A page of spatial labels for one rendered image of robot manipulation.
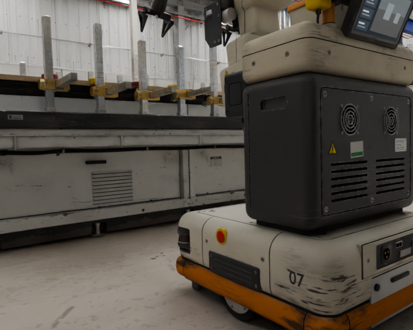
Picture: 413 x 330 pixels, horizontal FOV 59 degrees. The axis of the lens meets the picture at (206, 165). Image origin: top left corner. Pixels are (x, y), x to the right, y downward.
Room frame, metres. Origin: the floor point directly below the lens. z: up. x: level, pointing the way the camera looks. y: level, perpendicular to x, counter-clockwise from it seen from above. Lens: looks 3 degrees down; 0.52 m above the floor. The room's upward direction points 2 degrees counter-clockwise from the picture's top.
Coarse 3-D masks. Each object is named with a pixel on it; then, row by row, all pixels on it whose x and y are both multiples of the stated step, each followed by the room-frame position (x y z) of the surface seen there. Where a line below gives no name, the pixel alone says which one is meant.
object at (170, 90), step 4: (164, 88) 1.94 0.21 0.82; (168, 88) 1.90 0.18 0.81; (172, 88) 1.89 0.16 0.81; (152, 92) 2.05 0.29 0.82; (156, 92) 2.01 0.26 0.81; (160, 92) 1.98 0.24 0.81; (164, 92) 1.94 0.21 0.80; (168, 92) 1.91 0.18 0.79; (172, 92) 1.90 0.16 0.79; (152, 96) 2.05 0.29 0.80; (156, 96) 2.03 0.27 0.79; (136, 100) 2.21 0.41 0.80
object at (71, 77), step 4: (64, 76) 1.66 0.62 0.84; (68, 76) 1.61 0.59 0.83; (72, 76) 1.59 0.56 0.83; (76, 76) 1.60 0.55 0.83; (60, 80) 1.71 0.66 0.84; (64, 80) 1.66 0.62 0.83; (68, 80) 1.61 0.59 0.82; (72, 80) 1.61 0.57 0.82; (76, 80) 1.61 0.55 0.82; (56, 84) 1.77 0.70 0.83; (60, 84) 1.72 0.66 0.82; (64, 84) 1.72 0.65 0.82
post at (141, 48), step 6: (138, 42) 2.07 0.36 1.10; (144, 42) 2.08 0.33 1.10; (138, 48) 2.08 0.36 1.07; (144, 48) 2.07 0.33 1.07; (138, 54) 2.08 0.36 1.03; (144, 54) 2.07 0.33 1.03; (138, 60) 2.08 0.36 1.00; (144, 60) 2.07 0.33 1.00; (138, 66) 2.08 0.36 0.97; (144, 66) 2.07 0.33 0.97; (138, 72) 2.08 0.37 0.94; (144, 72) 2.07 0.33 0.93; (144, 78) 2.07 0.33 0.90; (144, 84) 2.07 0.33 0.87; (144, 102) 2.07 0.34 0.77; (144, 108) 2.07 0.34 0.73
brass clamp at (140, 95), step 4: (136, 92) 2.05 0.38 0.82; (140, 92) 2.05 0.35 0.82; (144, 92) 2.06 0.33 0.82; (148, 92) 2.07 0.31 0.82; (136, 96) 2.05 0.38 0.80; (140, 96) 2.05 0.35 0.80; (144, 96) 2.06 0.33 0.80; (148, 96) 2.07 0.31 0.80; (148, 100) 2.12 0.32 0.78; (152, 100) 2.12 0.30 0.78; (156, 100) 2.13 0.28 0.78
